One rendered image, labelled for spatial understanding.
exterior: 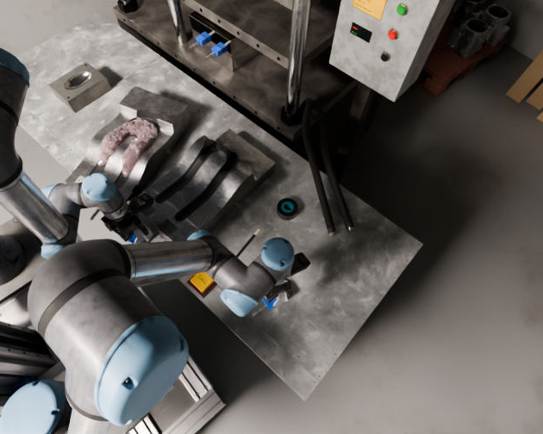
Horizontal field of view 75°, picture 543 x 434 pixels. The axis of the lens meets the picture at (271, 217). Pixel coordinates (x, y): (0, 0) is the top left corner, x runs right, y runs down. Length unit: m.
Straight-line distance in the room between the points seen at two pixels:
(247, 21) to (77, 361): 1.51
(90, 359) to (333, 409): 1.70
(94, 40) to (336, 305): 1.74
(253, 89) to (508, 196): 1.86
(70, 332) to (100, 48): 1.80
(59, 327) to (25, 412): 0.41
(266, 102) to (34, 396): 1.38
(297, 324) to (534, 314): 1.65
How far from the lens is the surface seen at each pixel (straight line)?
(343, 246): 1.35
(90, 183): 1.07
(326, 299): 1.27
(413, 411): 2.16
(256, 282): 0.79
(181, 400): 1.85
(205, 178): 1.35
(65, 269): 0.49
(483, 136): 3.08
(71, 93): 1.84
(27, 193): 0.87
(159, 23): 2.23
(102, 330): 0.45
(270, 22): 1.73
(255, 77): 1.86
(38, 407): 0.86
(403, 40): 1.29
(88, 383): 0.47
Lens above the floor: 2.02
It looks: 63 degrees down
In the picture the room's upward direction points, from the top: 3 degrees clockwise
